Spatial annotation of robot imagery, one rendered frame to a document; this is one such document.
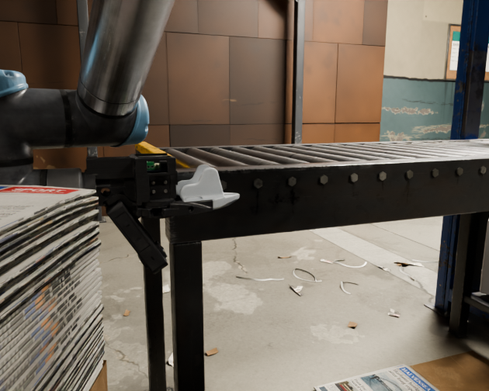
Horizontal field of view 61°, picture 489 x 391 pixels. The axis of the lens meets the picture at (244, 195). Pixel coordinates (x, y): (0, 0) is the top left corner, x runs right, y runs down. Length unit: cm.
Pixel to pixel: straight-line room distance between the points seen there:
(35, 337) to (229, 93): 376
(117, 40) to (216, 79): 353
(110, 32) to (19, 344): 30
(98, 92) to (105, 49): 6
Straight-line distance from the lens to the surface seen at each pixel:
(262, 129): 412
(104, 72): 50
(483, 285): 57
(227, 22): 409
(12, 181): 56
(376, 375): 162
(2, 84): 55
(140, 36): 46
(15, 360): 31
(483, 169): 103
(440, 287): 216
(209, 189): 58
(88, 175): 56
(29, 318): 32
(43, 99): 56
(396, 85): 506
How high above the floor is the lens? 89
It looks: 11 degrees down
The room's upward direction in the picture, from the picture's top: straight up
